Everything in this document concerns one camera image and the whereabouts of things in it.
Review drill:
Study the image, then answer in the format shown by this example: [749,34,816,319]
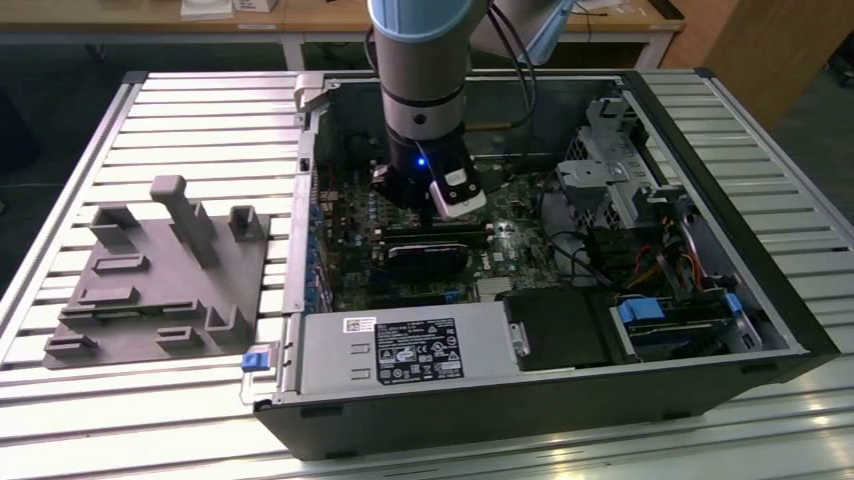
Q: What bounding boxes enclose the grey power supply with label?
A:
[292,301,519,399]

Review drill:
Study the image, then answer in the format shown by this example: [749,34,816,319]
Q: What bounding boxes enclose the green motherboard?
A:
[313,159,555,311]

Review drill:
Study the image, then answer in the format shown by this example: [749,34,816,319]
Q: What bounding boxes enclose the black PC case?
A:
[251,68,841,461]

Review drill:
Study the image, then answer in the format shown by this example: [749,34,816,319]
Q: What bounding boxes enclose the orange and yellow power wires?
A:
[633,242,706,294]

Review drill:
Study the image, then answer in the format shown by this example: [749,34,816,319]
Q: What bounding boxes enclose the silver chipset heatsink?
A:
[478,278,514,302]

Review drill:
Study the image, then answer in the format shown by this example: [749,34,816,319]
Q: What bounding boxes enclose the grey parts rack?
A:
[42,174,274,370]

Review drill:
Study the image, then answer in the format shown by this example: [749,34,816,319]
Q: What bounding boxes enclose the black graphics card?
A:
[385,243,473,280]

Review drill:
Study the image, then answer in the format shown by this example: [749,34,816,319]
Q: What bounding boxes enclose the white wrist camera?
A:
[426,167,490,220]

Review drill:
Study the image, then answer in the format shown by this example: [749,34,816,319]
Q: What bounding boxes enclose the metal drive cage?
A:
[555,97,699,231]

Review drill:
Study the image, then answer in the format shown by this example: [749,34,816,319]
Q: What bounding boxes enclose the wooden cabinet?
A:
[666,0,854,132]

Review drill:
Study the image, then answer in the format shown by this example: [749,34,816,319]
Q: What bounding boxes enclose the black camera cable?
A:
[485,7,543,129]

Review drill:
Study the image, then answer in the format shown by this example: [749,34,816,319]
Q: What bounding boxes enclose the black plastic shroud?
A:
[499,288,622,372]

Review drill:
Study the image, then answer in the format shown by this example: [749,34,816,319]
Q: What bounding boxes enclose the hard disk in blue carrier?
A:
[614,292,746,362]

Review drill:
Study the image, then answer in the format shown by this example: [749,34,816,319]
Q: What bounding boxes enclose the wooden desk with white legs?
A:
[0,0,687,71]

